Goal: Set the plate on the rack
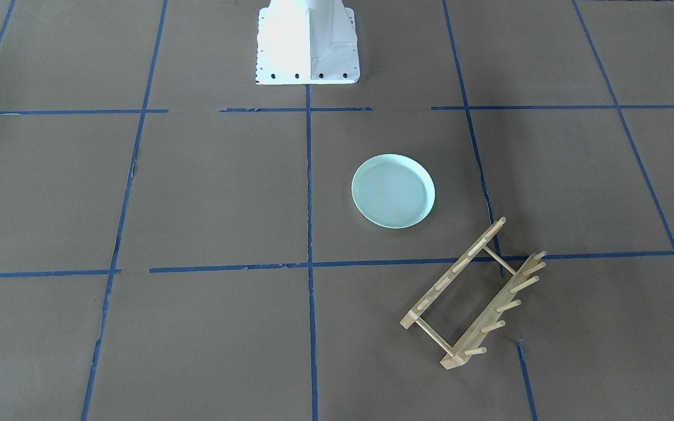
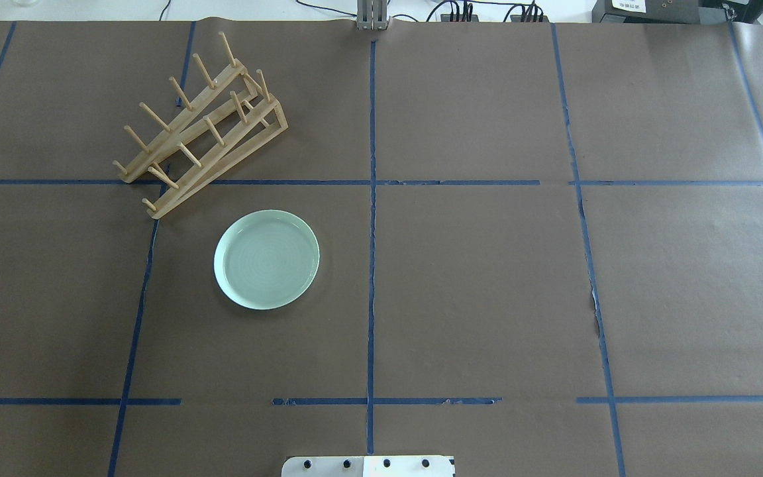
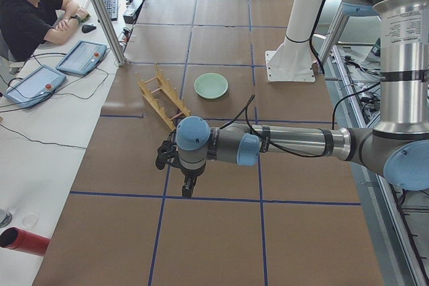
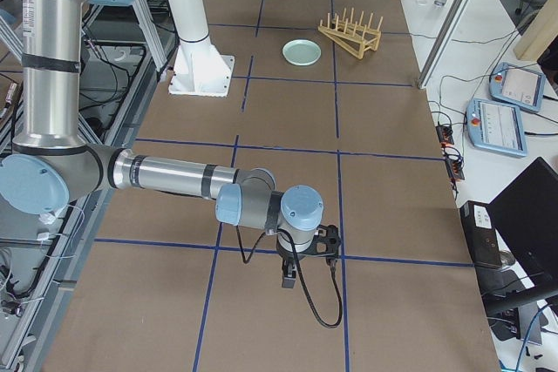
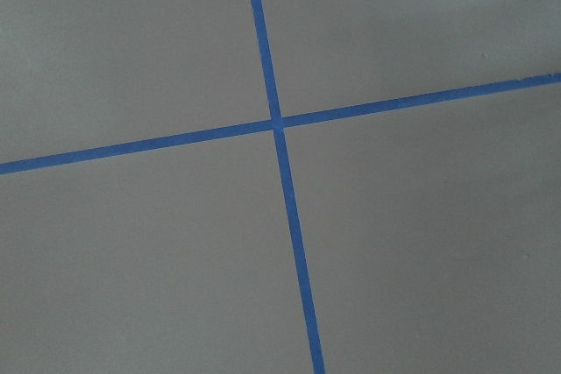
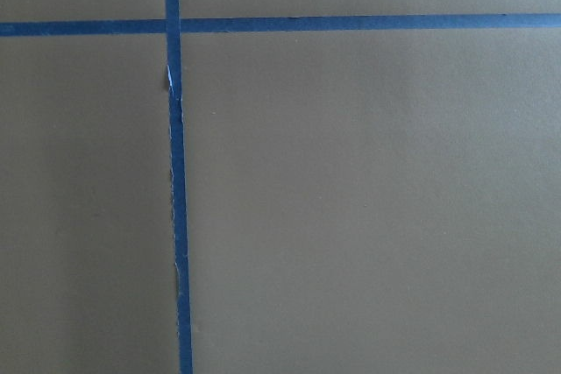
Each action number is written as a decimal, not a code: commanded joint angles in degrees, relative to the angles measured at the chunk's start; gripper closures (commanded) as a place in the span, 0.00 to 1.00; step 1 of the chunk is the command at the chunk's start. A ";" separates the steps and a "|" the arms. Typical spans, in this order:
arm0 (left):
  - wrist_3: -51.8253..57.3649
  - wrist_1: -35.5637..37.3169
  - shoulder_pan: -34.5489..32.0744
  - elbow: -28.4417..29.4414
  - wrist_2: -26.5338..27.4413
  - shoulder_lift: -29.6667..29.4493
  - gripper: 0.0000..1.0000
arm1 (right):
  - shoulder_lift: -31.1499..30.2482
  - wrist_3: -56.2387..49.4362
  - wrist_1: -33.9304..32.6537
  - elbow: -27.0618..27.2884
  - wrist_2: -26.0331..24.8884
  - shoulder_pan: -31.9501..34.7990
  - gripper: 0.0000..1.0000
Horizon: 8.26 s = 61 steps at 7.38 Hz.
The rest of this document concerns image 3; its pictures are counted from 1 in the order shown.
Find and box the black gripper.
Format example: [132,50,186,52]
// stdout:
[182,168,199,198]

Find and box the light green ceramic plate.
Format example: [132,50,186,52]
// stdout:
[194,73,229,99]

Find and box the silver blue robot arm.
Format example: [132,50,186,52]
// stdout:
[174,0,428,198]

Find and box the wooden dish rack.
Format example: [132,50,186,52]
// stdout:
[138,64,191,131]

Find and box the white side desk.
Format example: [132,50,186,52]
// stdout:
[0,0,135,286]

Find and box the far blue teach pendant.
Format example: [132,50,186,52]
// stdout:
[56,40,107,76]

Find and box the blue teach pendant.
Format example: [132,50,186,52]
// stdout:
[4,65,66,108]
[56,40,107,76]

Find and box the near blue teach pendant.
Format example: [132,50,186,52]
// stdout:
[4,65,66,108]

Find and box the red cylinder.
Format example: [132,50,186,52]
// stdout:
[1,227,50,257]

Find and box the black computer mouse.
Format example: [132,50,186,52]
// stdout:
[81,23,97,33]

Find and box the black keyboard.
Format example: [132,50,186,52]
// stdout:
[102,0,119,21]

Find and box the person in black shirt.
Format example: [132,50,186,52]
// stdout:
[1,0,89,62]

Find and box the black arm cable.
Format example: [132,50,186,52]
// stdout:
[219,94,336,158]

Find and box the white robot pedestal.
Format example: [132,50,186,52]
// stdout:
[265,0,324,82]

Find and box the aluminium frame post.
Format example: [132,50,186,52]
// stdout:
[91,0,127,66]

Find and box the aluminium side rail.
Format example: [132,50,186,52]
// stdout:
[320,43,428,285]

